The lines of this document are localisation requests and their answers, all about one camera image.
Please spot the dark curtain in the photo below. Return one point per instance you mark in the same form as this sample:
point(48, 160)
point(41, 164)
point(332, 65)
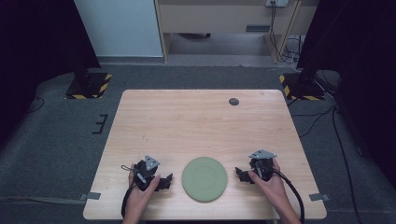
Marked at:
point(37, 56)
point(358, 77)

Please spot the grey tape piece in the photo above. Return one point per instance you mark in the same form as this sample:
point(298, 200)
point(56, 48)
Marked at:
point(319, 197)
point(90, 196)

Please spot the green round plate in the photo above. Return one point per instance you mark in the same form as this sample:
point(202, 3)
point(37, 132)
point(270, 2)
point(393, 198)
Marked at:
point(204, 179)

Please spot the white cabinet panel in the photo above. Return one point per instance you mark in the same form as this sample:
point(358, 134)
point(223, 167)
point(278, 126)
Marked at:
point(121, 28)

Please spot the grey round table grommet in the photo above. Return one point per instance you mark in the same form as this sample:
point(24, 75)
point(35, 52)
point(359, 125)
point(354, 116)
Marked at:
point(233, 101)

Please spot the black stand base striped edges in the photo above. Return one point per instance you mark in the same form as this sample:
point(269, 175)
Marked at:
point(300, 87)
point(88, 85)

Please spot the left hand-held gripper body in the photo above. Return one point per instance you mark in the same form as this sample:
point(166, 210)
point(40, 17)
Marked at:
point(146, 169)

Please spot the person's right hand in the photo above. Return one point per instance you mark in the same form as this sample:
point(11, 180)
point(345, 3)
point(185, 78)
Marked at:
point(274, 189)

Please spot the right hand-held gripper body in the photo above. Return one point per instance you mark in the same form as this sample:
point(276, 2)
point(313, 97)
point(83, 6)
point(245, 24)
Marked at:
point(263, 165)

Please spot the grey power strip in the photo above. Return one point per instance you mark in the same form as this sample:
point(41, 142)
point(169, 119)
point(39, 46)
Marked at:
point(276, 2)

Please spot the person's left hand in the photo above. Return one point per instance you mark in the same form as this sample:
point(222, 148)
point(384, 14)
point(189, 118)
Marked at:
point(140, 196)

